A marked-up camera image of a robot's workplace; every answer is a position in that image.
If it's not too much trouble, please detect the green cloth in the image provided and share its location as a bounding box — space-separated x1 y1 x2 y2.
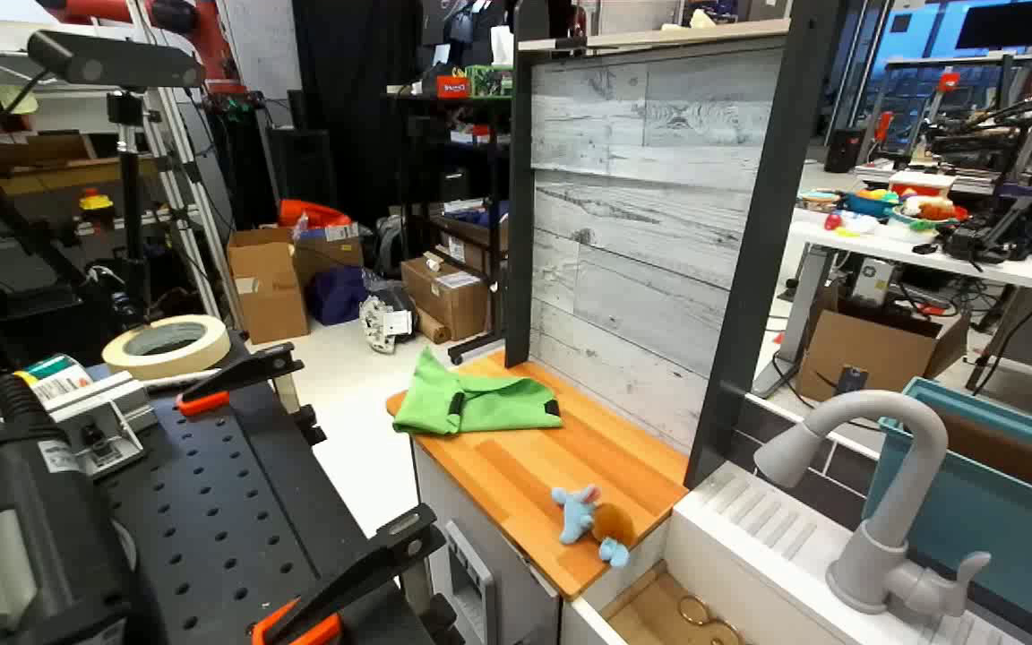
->
392 348 566 440

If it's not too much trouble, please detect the white round appliance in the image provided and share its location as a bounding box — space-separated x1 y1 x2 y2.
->
355 291 419 360

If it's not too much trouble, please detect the toy kitchen counter wooden top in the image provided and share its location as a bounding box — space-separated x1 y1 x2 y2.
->
385 348 692 645

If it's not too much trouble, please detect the gray wood-pattern back panel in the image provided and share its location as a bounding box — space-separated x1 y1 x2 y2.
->
527 40 787 459

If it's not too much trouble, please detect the dark blue bag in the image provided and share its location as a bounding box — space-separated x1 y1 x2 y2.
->
304 263 373 330

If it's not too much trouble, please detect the blue plush toy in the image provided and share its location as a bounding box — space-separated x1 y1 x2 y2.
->
550 481 605 550

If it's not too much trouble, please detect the cardboard box with orange item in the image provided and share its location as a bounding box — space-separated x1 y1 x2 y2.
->
289 224 365 291

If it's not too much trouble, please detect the small blue toy piece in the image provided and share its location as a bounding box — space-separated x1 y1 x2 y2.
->
596 536 633 573

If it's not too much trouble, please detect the tall cardboard box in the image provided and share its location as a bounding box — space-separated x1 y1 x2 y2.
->
227 226 311 348

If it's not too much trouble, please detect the white toy sink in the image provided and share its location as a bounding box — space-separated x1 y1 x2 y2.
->
562 459 1023 645

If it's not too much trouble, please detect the black perforated plate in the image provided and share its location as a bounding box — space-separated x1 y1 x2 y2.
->
98 380 422 645

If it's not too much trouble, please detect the cardboard box under table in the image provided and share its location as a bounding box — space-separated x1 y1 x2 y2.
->
797 299 971 404

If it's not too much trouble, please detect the white work table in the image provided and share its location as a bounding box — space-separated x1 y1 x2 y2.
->
778 207 1032 398

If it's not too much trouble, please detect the masking tape roll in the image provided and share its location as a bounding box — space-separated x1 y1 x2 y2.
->
102 313 236 384

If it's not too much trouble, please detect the gray toy faucet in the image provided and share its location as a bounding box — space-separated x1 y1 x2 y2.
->
754 387 995 625

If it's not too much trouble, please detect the white labelled device box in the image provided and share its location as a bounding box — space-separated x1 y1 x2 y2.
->
10 353 151 481

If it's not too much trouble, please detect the black 3D printer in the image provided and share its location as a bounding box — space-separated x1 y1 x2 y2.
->
925 48 1032 263

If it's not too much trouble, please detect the teal box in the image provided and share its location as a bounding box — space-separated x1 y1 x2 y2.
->
867 377 1032 645

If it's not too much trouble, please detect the black gray machine housing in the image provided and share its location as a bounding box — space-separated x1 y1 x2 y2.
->
0 373 138 645

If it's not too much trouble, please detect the thin black frame post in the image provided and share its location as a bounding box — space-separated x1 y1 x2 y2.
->
503 40 537 371

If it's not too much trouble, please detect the wide black frame post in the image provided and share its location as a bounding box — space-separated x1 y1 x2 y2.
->
686 0 849 493

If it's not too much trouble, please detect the black clamp orange handle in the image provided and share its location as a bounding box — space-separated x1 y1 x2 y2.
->
244 502 448 645
171 341 307 423

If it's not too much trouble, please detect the black camera tripod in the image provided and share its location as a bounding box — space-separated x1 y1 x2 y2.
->
104 86 157 324

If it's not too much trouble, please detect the gray stereo camera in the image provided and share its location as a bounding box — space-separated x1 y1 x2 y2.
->
24 30 208 94

